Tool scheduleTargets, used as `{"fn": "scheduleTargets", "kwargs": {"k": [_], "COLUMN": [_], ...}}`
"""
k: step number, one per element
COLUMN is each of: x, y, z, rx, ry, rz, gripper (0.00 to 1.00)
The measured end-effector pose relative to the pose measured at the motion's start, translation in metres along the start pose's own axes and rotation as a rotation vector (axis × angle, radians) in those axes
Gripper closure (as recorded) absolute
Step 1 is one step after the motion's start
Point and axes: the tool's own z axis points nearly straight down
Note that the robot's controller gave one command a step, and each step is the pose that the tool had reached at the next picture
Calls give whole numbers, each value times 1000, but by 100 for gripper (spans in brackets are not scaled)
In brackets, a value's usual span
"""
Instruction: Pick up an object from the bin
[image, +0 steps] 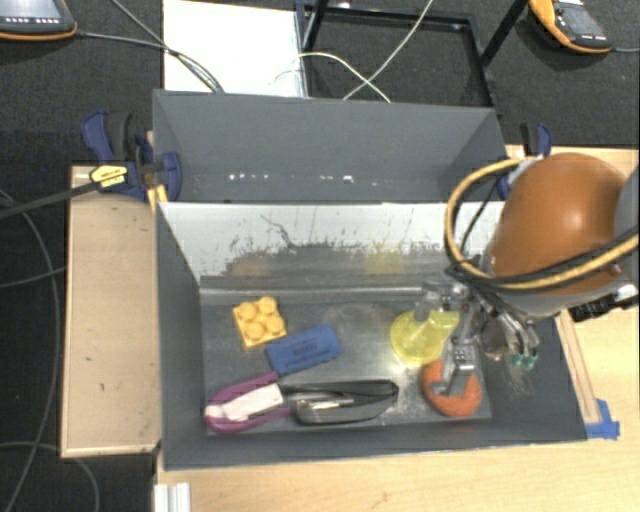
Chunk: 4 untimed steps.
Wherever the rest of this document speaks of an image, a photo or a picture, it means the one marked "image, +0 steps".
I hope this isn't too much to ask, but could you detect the black cylinder on white bracket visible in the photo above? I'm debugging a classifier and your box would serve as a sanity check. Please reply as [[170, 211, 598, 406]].
[[568, 283, 640, 324]]

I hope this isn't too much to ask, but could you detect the blue printed sponge block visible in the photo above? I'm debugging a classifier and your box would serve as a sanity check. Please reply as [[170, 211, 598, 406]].
[[263, 323, 343, 378]]

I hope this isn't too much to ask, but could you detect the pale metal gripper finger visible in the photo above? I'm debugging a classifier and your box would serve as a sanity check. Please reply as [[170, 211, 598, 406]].
[[412, 281, 454, 323], [431, 347, 477, 399]]

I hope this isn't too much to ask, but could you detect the clear yellow plastic cup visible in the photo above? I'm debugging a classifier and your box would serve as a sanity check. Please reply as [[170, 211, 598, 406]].
[[389, 306, 461, 369]]

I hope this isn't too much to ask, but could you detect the purple and white loop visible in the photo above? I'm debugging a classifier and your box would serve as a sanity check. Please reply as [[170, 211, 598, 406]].
[[203, 371, 292, 434]]

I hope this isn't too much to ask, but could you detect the orange ring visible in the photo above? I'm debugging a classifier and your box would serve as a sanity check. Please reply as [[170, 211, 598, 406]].
[[418, 358, 484, 419]]

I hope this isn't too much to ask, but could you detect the grey metal bin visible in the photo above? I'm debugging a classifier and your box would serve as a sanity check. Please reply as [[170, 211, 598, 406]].
[[150, 88, 589, 471]]

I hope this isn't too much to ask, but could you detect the yellow toy building brick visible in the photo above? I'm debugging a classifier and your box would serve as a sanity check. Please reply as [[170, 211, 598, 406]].
[[231, 295, 289, 352]]

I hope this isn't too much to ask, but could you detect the pale wood flat board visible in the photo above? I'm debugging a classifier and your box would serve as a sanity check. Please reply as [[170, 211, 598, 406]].
[[59, 164, 164, 459]]

